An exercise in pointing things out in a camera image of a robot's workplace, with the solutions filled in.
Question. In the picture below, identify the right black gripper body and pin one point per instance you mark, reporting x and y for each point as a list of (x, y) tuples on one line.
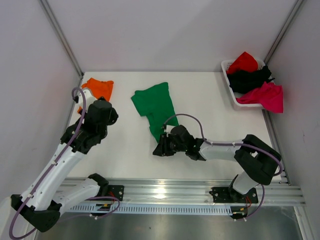
[(163, 145)]

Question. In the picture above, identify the left aluminium frame post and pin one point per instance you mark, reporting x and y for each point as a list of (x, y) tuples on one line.
[(49, 13)]

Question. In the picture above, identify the white plastic basket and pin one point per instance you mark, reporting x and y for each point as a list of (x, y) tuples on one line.
[(232, 96)]

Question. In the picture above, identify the black t shirt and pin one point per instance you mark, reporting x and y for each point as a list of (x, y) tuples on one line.
[(243, 82)]

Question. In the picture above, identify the white slotted cable duct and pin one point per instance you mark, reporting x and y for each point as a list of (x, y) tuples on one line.
[(161, 209)]

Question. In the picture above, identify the red t shirt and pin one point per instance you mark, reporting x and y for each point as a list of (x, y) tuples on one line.
[(245, 62)]

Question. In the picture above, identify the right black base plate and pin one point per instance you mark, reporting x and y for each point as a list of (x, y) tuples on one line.
[(228, 195)]

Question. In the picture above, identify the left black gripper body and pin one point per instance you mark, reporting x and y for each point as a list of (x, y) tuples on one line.
[(113, 116)]

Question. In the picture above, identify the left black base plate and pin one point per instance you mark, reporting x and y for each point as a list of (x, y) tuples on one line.
[(116, 191)]

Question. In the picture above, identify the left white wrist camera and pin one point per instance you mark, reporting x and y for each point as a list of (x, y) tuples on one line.
[(81, 96)]

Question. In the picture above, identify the green t shirt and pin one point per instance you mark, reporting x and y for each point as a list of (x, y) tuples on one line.
[(156, 105)]

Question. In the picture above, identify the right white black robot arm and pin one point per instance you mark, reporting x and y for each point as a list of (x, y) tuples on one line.
[(258, 160)]

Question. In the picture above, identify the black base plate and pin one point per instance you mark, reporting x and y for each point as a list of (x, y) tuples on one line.
[(228, 195), (116, 191)]

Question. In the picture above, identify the aluminium frame post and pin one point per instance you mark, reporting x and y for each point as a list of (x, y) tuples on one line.
[(289, 21), (49, 13)]

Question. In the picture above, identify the orange folded t shirt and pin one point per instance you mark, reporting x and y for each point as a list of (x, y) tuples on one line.
[(99, 89)]

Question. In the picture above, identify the magenta t shirt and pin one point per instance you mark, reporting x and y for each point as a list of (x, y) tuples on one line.
[(269, 95)]

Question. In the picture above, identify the right aluminium frame post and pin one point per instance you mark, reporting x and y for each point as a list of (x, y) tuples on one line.
[(289, 21)]

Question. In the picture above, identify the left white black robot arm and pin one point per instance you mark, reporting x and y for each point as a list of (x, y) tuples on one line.
[(40, 204)]

